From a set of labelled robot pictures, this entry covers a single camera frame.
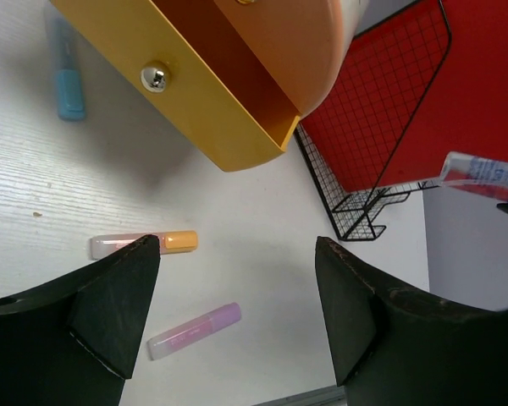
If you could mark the blue tube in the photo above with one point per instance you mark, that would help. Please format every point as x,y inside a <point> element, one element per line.
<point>62,41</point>

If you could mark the black wire mesh organizer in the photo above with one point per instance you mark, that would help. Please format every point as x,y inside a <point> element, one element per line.
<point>349,141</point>

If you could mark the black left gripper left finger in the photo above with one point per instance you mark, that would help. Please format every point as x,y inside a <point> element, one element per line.
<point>75,340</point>

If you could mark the purple tube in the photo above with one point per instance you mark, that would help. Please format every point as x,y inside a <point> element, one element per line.
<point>192,331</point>

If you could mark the orange capped pink tube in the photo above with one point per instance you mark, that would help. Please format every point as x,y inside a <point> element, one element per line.
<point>169,242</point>

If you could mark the cream semicircular drawer box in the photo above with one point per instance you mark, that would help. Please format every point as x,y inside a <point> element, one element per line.
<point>305,42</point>

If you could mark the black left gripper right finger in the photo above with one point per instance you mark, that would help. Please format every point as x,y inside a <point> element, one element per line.
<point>394,344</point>

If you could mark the yellow bottom drawer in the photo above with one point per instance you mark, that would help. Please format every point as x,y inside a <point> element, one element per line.
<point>191,64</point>

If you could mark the aluminium front rail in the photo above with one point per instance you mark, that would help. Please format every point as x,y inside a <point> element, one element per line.
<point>326,396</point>

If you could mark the small blue capped bottle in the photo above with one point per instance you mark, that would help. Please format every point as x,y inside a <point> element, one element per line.
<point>474,174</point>

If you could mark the red file folder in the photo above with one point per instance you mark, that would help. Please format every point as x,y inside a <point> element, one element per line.
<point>466,107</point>

